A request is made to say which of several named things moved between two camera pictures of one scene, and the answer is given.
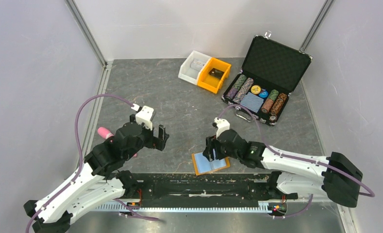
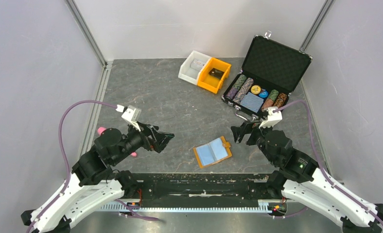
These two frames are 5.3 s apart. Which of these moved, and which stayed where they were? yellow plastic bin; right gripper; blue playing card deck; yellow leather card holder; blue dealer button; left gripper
Moved: yellow leather card holder; right gripper
Stayed: yellow plastic bin; blue playing card deck; blue dealer button; left gripper
